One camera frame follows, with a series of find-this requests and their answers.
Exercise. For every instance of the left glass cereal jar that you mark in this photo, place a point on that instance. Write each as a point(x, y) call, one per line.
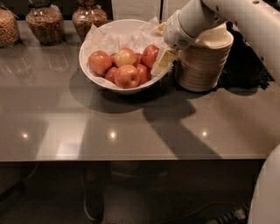
point(9, 32)

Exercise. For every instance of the yellow-red top apple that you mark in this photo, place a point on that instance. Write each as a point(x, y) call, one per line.
point(125, 57)

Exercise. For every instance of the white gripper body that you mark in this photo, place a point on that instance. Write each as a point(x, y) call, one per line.
point(175, 31)

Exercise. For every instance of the right glass cereal jar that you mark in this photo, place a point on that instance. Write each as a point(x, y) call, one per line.
point(87, 14)

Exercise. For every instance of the hidden back red apple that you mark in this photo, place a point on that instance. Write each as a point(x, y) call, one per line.
point(138, 59)

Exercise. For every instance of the black and white shoe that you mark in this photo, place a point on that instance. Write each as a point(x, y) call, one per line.
point(93, 198)

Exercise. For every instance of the front stack paper bowls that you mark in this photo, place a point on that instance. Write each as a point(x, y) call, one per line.
point(200, 65)

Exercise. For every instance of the white ceramic bowl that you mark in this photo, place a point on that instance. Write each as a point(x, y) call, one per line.
point(99, 78)

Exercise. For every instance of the black cutlery tray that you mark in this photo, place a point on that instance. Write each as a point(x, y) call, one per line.
point(243, 69)

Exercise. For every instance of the middle glass cereal jar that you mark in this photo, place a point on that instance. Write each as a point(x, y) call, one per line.
point(46, 22)

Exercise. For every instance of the glass cereal jar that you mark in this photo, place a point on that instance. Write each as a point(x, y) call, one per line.
point(87, 14)
point(9, 32)
point(46, 22)

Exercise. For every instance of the small front left apple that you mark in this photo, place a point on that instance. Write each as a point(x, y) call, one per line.
point(110, 74)

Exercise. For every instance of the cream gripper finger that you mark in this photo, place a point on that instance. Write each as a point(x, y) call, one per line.
point(158, 30)
point(164, 61)

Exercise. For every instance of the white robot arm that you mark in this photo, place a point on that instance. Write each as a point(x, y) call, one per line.
point(259, 24)

